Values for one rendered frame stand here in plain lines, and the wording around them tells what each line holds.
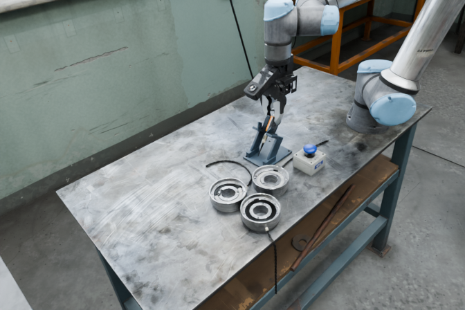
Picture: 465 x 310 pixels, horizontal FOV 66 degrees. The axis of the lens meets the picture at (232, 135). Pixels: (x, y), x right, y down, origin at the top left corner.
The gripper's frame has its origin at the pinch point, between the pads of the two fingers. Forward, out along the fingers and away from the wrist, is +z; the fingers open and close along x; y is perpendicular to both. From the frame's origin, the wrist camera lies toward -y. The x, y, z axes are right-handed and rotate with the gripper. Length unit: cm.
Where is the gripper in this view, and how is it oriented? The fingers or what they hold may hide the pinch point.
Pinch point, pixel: (271, 120)
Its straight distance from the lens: 112.8
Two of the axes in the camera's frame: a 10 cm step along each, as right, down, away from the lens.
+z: 0.5, 8.3, 5.5
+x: -6.8, -3.7, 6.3
